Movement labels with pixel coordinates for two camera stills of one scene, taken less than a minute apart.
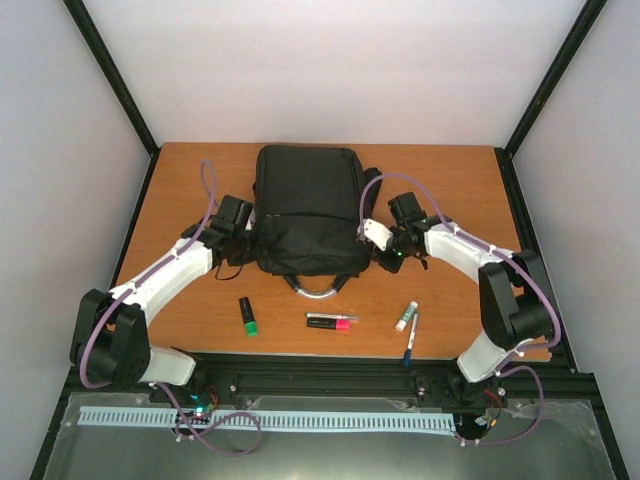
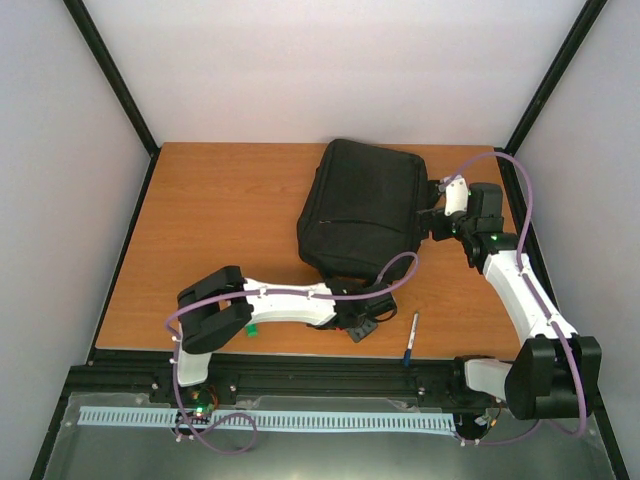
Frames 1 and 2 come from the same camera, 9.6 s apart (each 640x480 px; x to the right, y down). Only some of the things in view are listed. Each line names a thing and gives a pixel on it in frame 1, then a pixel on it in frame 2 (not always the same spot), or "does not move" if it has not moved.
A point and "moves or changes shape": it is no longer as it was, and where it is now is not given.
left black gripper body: x=245 y=252 -> x=357 y=333
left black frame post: x=115 y=77 does not move
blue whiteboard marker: x=407 y=352 does not move
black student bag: x=313 y=203 moves or changes shape
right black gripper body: x=394 y=263 -> x=440 y=231
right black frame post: x=589 y=15 does not move
